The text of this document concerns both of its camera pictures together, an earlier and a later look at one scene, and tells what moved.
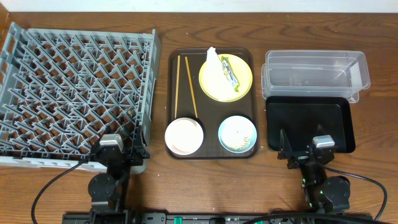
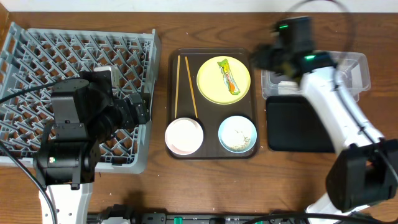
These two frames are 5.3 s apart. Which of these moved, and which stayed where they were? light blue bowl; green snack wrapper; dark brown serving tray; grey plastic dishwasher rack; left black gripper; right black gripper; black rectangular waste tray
Moved: green snack wrapper; right black gripper; left black gripper
Stayed: black rectangular waste tray; dark brown serving tray; light blue bowl; grey plastic dishwasher rack
